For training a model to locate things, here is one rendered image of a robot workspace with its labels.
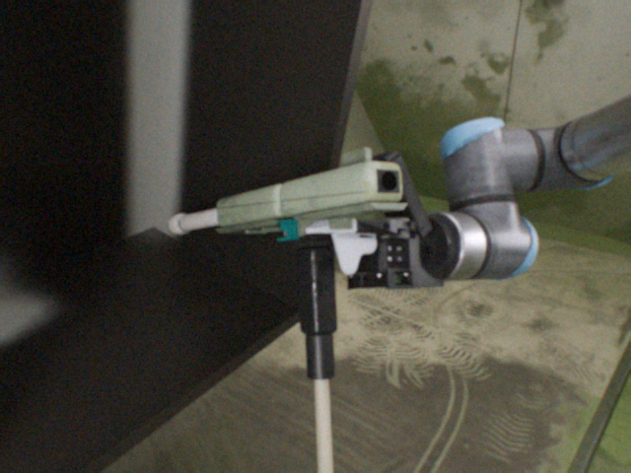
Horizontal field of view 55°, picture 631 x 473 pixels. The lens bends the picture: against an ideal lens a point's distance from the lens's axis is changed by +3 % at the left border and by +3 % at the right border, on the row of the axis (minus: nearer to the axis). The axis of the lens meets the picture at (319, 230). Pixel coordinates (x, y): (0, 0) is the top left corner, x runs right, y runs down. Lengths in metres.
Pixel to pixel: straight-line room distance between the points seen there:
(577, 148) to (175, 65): 0.59
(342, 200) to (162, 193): 0.56
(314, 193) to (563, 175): 0.41
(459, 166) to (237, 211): 0.31
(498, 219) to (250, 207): 0.33
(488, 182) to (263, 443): 0.77
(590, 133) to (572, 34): 1.51
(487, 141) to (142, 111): 0.53
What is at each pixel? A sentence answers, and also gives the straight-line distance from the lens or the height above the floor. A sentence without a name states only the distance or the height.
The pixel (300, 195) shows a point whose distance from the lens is 0.61.
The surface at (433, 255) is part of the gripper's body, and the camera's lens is 0.74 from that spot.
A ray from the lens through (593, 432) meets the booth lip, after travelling 1.48.
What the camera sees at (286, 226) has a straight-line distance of 0.63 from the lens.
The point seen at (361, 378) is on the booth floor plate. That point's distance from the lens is 1.49.
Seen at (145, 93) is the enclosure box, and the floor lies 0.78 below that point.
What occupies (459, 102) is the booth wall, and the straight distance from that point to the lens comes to 2.47.
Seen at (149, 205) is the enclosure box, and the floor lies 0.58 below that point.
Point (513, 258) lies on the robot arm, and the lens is 0.82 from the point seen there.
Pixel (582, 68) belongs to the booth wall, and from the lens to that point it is 2.31.
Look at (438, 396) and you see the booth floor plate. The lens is 1.47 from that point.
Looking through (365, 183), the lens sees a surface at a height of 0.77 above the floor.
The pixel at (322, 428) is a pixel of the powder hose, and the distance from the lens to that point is 0.65.
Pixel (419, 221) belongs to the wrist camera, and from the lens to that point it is 0.71.
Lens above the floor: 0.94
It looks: 23 degrees down
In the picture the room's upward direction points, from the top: straight up
